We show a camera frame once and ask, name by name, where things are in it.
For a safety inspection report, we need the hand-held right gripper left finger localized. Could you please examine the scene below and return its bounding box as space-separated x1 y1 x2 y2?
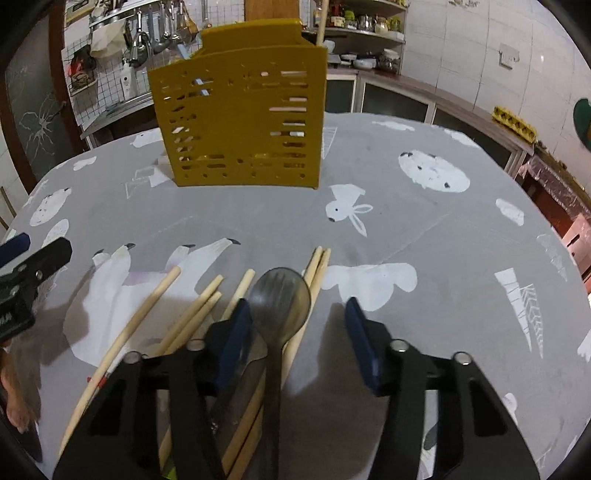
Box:
53 298 254 480

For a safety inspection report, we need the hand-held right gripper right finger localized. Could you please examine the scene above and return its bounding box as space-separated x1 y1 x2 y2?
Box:
345 297 541 480

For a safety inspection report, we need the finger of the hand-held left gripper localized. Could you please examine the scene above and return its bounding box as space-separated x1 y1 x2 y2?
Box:
0 237 74 298
0 233 31 269

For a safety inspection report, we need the bundle of wooden chopsticks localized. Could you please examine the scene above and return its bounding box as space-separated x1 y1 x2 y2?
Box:
58 246 332 480

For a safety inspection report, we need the metal spoon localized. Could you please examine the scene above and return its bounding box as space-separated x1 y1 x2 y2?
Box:
249 267 313 480

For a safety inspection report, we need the yellow slotted utensil holder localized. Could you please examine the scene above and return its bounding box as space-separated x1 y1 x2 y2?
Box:
148 18 329 191

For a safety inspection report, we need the pale single chopstick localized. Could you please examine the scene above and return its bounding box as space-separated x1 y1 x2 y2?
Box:
316 0 329 48

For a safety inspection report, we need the row of hanging kitchen utensils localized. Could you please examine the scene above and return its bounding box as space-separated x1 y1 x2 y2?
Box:
120 0 214 68

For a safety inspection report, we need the person's left hand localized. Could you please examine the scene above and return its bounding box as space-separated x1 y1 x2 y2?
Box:
0 351 42 435

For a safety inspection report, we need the grey animal print tablecloth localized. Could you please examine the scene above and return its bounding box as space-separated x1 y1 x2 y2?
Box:
0 111 591 480

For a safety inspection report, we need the white bottle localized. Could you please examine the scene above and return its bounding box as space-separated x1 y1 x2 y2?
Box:
120 62 135 100

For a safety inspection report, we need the white hanging cloth bag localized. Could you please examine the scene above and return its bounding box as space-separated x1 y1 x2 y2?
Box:
89 21 126 59

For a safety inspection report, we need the kitchen counter with glass cabinets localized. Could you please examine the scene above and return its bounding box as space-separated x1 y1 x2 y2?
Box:
323 68 537 174

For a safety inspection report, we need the light blue plastic utensil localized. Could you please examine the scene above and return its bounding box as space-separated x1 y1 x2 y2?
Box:
177 42 212 97

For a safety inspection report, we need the pink lace cloth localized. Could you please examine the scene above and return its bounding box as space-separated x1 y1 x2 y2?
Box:
522 154 591 222

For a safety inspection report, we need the yellow egg carton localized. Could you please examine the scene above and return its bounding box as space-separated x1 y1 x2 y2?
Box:
491 106 539 142

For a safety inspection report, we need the metal corner shelf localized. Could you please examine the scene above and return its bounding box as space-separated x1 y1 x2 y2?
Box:
300 0 410 73

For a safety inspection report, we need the row of jars and bottles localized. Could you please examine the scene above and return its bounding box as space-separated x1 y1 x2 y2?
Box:
313 0 407 34

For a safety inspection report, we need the wooden cutting board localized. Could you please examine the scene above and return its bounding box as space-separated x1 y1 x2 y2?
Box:
244 0 302 25

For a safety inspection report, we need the green round wall board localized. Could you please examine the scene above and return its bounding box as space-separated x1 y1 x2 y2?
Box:
573 98 591 154

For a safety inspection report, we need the white wall socket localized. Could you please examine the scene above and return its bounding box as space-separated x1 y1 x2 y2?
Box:
498 44 520 70

